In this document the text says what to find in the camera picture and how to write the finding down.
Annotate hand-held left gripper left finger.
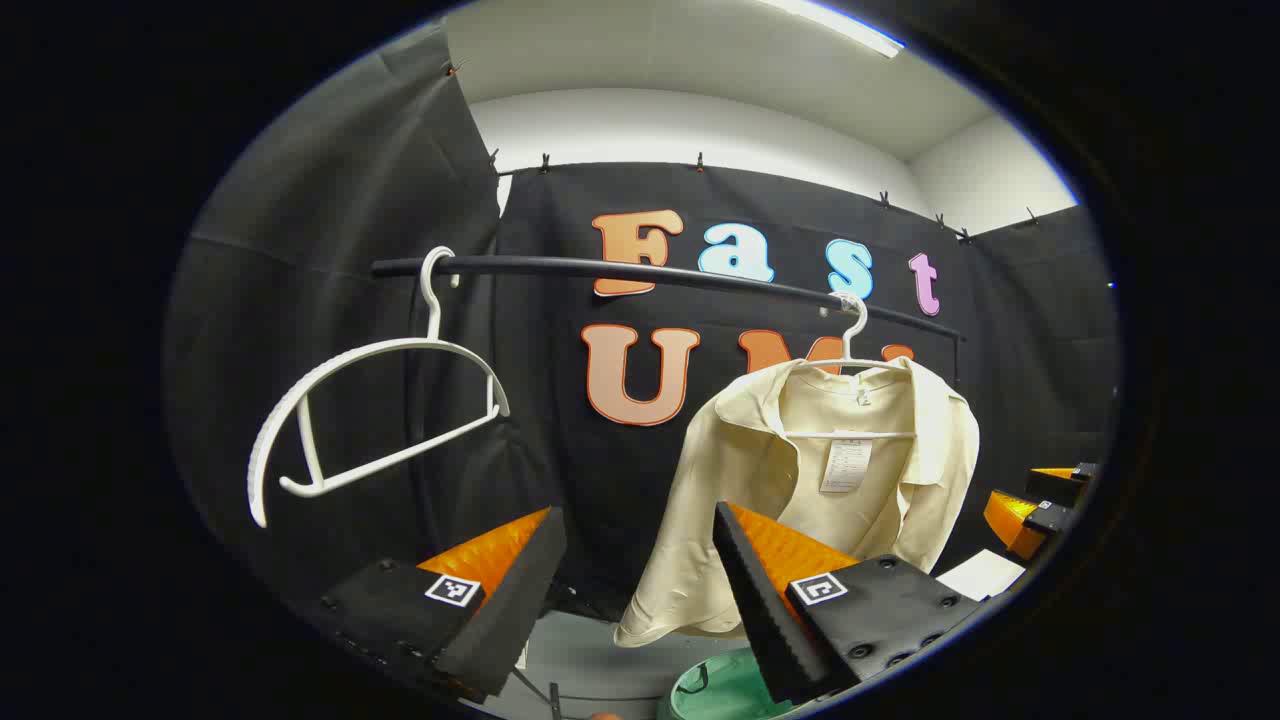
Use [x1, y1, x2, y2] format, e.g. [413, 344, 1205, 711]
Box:
[315, 505, 569, 701]

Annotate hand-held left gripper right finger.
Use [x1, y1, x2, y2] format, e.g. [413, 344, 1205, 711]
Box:
[712, 502, 986, 706]

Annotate green laundry hamper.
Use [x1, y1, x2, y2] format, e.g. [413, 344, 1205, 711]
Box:
[655, 648, 801, 720]

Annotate cream collared shirt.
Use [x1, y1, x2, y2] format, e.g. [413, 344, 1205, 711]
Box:
[613, 355, 981, 649]

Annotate white plastic hanger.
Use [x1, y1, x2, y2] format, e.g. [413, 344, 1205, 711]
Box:
[783, 292, 919, 441]
[247, 246, 511, 529]

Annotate black clothes rack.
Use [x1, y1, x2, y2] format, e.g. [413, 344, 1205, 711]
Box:
[370, 255, 966, 719]

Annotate row of black cloth clips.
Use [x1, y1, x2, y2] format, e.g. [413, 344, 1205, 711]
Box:
[443, 60, 1041, 243]

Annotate ceiling light strip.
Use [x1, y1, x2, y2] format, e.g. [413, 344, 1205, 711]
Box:
[760, 0, 906, 59]

